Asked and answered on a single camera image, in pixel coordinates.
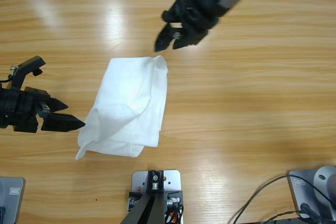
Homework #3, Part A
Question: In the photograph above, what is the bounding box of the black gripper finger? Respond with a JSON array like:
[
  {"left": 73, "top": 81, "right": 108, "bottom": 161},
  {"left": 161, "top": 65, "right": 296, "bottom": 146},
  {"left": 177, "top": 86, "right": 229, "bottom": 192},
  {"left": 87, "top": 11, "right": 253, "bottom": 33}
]
[
  {"left": 154, "top": 23, "right": 176, "bottom": 53},
  {"left": 39, "top": 97, "right": 69, "bottom": 113},
  {"left": 172, "top": 31, "right": 209, "bottom": 50},
  {"left": 40, "top": 113, "right": 87, "bottom": 133}
]

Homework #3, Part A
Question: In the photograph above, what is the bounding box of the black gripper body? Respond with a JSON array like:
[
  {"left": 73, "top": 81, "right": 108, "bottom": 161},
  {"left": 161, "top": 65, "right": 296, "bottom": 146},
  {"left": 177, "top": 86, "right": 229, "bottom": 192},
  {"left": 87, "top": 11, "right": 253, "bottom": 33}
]
[
  {"left": 0, "top": 86, "right": 51, "bottom": 133},
  {"left": 162, "top": 0, "right": 232, "bottom": 36}
]

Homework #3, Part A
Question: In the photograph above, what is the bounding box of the white t-shirt with black logo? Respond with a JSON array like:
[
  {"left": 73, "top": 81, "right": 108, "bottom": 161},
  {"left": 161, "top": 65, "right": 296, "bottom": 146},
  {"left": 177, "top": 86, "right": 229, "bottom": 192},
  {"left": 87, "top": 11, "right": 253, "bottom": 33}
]
[{"left": 75, "top": 55, "right": 169, "bottom": 161}]

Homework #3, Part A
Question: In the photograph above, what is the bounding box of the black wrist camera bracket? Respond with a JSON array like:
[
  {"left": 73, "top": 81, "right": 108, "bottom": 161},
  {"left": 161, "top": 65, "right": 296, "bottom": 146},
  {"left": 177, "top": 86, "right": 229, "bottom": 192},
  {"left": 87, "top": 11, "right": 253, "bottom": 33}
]
[{"left": 6, "top": 55, "right": 47, "bottom": 91}]

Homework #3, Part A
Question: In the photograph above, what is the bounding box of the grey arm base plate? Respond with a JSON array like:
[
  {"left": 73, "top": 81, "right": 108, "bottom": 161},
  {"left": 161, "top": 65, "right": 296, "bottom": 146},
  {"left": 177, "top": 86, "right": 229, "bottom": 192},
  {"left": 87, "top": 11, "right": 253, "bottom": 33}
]
[
  {"left": 0, "top": 176, "right": 26, "bottom": 224},
  {"left": 287, "top": 169, "right": 336, "bottom": 219}
]

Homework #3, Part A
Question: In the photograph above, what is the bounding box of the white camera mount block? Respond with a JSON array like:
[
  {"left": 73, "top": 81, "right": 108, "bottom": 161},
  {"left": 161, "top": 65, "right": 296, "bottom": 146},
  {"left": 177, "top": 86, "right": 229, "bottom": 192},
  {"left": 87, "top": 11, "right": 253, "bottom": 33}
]
[{"left": 131, "top": 170, "right": 184, "bottom": 224}]

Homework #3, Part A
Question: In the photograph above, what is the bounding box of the black cable bundle at mount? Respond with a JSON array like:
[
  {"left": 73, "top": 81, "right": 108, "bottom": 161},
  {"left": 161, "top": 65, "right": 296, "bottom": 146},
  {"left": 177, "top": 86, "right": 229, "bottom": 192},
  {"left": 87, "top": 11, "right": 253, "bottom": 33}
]
[{"left": 164, "top": 202, "right": 185, "bottom": 224}]

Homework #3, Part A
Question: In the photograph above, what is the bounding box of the thin black cable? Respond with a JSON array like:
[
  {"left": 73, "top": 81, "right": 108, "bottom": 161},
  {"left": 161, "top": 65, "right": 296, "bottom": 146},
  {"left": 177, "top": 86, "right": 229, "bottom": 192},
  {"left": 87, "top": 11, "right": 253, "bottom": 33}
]
[
  {"left": 232, "top": 175, "right": 291, "bottom": 224},
  {"left": 258, "top": 209, "right": 305, "bottom": 224}
]

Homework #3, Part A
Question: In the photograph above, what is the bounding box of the thick black cable with plug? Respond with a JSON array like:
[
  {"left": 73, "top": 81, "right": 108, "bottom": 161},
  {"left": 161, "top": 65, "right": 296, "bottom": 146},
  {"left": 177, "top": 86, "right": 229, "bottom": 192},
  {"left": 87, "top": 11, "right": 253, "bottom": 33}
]
[{"left": 300, "top": 202, "right": 326, "bottom": 224}]

